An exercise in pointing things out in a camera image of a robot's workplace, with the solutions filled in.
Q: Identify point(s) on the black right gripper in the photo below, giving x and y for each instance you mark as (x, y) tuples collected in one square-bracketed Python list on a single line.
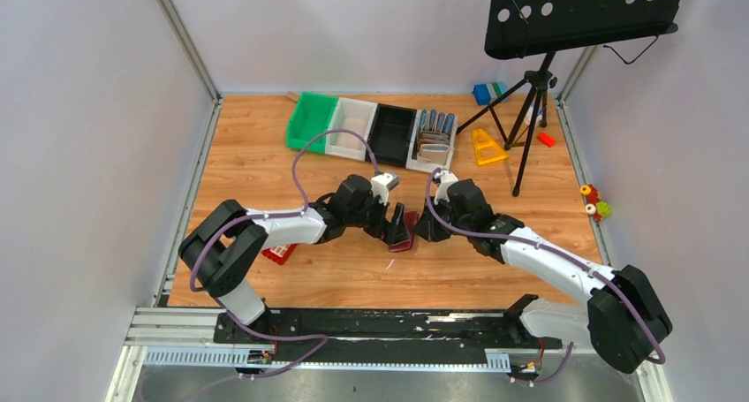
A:
[(426, 228)]

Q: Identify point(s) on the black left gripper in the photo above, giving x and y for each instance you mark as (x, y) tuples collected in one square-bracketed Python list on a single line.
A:
[(389, 233)]

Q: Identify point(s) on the red leather card holder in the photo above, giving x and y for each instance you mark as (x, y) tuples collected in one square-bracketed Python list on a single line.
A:
[(411, 218)]

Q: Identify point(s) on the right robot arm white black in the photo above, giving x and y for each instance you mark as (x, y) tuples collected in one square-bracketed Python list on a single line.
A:
[(615, 311)]

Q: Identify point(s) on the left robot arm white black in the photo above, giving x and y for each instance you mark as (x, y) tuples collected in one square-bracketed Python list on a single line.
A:
[(222, 249)]

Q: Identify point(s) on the white bin with tools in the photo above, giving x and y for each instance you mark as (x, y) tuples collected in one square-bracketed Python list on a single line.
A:
[(432, 141)]

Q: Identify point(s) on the yellow triangular toy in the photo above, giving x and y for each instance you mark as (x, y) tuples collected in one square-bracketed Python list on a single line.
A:
[(487, 150)]

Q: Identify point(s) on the black plastic bin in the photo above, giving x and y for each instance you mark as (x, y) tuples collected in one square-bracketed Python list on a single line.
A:
[(391, 133)]

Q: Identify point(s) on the red plastic tray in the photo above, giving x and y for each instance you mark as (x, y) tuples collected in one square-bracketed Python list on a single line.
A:
[(279, 254)]

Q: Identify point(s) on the white plastic bin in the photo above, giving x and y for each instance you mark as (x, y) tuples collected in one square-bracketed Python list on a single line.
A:
[(356, 116)]

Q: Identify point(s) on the blue green block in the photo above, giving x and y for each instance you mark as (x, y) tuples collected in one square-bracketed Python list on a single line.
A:
[(485, 94)]

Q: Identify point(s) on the green plastic bin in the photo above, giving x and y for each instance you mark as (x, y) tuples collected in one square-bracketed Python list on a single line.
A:
[(311, 116)]

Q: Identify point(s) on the small red block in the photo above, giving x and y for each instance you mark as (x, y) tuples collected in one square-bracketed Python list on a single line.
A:
[(546, 140)]

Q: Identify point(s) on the colourful toy car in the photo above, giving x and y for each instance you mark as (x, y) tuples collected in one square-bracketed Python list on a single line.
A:
[(595, 206)]

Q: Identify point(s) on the black music stand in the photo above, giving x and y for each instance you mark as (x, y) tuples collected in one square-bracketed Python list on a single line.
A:
[(522, 28)]

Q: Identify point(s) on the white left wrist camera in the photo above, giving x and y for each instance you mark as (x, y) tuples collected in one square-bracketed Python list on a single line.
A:
[(382, 184)]

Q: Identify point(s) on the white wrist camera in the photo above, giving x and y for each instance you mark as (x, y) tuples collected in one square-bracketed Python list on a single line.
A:
[(444, 179), (382, 184)]

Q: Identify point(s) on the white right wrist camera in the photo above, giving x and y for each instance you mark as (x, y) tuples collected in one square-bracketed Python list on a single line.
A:
[(444, 179)]

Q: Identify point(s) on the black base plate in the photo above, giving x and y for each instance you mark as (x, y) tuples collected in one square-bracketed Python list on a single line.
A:
[(483, 328)]

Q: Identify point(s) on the aluminium frame rail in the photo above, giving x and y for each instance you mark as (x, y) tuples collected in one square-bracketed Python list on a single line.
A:
[(207, 337)]

